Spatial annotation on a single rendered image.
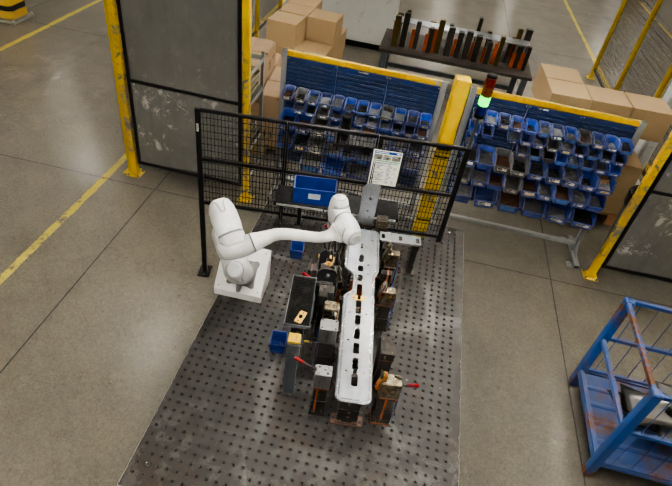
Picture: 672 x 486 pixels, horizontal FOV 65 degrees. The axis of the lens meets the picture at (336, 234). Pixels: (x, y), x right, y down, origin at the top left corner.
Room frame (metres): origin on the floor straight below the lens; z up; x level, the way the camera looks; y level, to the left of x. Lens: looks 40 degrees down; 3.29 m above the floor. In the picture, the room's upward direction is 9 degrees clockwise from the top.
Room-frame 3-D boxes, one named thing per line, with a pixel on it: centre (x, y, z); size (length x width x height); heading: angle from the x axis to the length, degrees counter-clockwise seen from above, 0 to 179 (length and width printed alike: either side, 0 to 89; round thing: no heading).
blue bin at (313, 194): (3.11, 0.20, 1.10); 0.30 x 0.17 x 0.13; 94
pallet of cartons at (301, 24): (7.17, 0.79, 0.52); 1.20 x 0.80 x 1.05; 171
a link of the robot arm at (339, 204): (2.20, 0.00, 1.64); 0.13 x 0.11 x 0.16; 27
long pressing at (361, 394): (2.20, -0.21, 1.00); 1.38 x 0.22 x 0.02; 2
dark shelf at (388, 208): (3.11, 0.03, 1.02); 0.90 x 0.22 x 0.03; 92
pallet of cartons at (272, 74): (5.78, 1.03, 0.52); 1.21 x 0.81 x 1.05; 178
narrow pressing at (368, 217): (2.95, -0.19, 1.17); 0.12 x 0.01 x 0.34; 92
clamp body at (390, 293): (2.28, -0.37, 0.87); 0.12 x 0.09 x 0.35; 92
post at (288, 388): (1.72, 0.12, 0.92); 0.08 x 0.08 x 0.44; 2
